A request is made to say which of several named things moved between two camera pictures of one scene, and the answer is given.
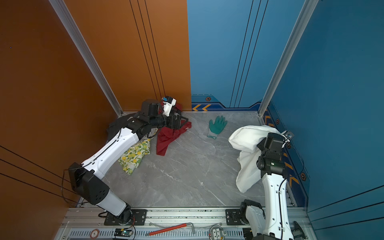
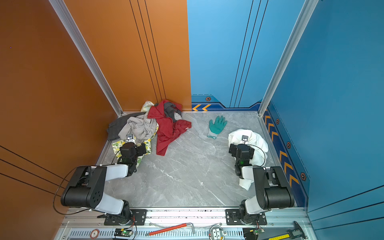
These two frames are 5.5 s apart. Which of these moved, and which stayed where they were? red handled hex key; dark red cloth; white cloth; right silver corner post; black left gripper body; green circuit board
Moved: white cloth; black left gripper body
Stayed: right silver corner post; green circuit board; dark red cloth; red handled hex key
